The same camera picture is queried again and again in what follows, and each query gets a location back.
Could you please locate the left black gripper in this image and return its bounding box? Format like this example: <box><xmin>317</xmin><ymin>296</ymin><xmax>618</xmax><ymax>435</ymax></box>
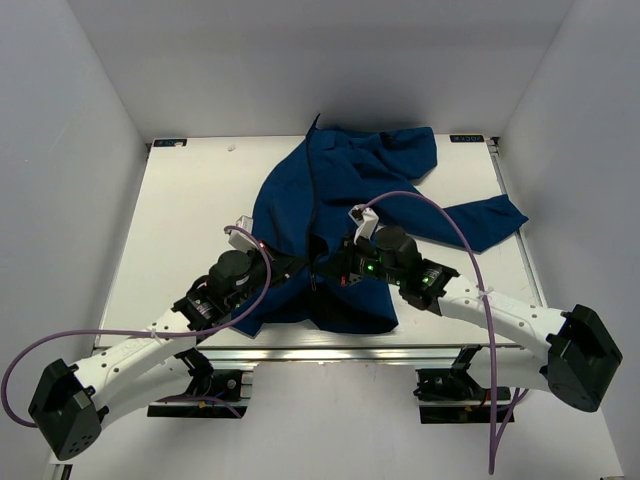
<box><xmin>226</xmin><ymin>239</ymin><xmax>306</xmax><ymax>312</ymax></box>

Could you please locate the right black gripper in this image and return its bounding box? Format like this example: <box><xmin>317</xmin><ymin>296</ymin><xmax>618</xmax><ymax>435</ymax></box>
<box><xmin>317</xmin><ymin>233</ymin><xmax>404</xmax><ymax>287</ymax></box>

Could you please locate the blue jacket with black lining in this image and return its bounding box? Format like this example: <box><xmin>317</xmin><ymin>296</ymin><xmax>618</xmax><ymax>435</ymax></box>
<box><xmin>235</xmin><ymin>126</ymin><xmax>528</xmax><ymax>337</ymax></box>

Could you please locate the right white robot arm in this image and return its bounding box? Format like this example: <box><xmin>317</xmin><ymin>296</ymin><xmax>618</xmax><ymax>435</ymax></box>
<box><xmin>318</xmin><ymin>227</ymin><xmax>623</xmax><ymax>412</ymax></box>

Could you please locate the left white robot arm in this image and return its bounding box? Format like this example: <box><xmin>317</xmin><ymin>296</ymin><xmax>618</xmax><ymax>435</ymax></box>
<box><xmin>28</xmin><ymin>221</ymin><xmax>305</xmax><ymax>461</ymax></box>

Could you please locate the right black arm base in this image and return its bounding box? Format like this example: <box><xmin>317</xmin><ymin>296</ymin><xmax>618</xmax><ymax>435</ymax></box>
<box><xmin>413</xmin><ymin>345</ymin><xmax>491</xmax><ymax>425</ymax></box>

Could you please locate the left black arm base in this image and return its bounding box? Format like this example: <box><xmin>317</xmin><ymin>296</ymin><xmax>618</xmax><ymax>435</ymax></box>
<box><xmin>147</xmin><ymin>349</ymin><xmax>253</xmax><ymax>419</ymax></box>

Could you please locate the right blue table label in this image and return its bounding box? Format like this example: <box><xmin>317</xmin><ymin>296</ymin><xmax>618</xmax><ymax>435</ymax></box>
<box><xmin>449</xmin><ymin>134</ymin><xmax>485</xmax><ymax>143</ymax></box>

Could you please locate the blue table label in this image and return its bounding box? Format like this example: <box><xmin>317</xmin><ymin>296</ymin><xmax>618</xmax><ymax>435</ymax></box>
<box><xmin>152</xmin><ymin>138</ymin><xmax>187</xmax><ymax>148</ymax></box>
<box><xmin>449</xmin><ymin>134</ymin><xmax>485</xmax><ymax>143</ymax></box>

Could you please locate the white front panel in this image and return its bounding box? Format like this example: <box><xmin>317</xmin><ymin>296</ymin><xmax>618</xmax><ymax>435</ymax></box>
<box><xmin>69</xmin><ymin>363</ymin><xmax>622</xmax><ymax>479</ymax></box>

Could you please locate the left blue table label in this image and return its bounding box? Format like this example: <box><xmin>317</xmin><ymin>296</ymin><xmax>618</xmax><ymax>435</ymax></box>
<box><xmin>152</xmin><ymin>138</ymin><xmax>187</xmax><ymax>148</ymax></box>

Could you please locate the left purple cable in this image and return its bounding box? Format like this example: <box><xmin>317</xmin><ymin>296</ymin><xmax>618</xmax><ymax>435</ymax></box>
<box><xmin>0</xmin><ymin>224</ymin><xmax>274</xmax><ymax>429</ymax></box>

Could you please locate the purple cable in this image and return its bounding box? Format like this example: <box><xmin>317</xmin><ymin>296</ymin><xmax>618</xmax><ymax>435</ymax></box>
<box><xmin>0</xmin><ymin>224</ymin><xmax>274</xmax><ymax>429</ymax></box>
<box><xmin>352</xmin><ymin>190</ymin><xmax>530</xmax><ymax>476</ymax></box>

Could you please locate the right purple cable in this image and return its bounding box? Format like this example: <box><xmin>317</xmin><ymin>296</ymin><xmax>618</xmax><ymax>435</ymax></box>
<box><xmin>352</xmin><ymin>190</ymin><xmax>530</xmax><ymax>476</ymax></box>

